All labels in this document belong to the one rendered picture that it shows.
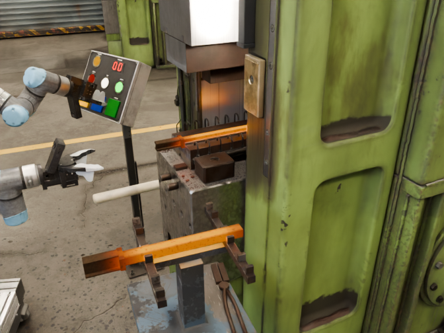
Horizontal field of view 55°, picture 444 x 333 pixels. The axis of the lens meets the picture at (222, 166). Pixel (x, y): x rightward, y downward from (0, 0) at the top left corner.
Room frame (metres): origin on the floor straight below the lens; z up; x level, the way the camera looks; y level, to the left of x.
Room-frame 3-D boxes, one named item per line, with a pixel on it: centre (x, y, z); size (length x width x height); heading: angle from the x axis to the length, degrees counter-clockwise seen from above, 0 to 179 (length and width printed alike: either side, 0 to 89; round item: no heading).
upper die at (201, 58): (1.56, -0.03, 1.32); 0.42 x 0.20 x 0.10; 115
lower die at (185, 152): (1.56, -0.03, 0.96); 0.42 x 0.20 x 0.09; 115
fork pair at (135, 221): (0.98, 0.13, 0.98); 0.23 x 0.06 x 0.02; 110
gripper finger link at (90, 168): (1.25, 0.44, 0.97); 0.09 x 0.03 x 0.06; 79
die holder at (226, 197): (1.51, -0.07, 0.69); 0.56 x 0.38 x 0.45; 115
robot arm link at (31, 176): (1.22, 0.62, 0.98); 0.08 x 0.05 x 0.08; 25
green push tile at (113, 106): (1.78, 0.47, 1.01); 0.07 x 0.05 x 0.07; 50
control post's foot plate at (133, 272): (1.94, 0.47, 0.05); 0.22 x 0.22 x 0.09; 25
